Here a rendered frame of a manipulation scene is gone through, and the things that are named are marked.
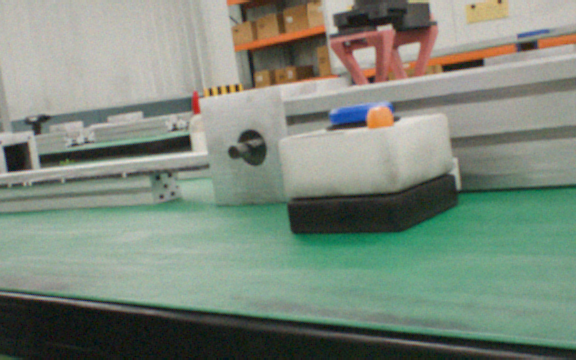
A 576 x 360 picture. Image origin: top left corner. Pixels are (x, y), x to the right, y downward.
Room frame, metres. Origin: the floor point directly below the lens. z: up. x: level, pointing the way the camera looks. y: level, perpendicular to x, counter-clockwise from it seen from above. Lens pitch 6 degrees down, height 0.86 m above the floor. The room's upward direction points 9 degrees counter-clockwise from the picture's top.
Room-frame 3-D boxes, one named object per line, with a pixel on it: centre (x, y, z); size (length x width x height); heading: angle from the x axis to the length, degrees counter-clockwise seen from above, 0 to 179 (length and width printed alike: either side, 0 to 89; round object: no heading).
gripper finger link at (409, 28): (0.86, -0.14, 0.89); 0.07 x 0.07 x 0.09; 51
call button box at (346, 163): (0.49, -0.06, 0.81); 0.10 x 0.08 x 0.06; 143
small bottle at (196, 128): (1.27, 0.13, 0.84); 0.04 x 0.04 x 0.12
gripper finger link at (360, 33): (0.82, -0.11, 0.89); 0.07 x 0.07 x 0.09; 51
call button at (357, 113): (0.49, -0.05, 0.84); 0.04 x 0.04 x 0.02
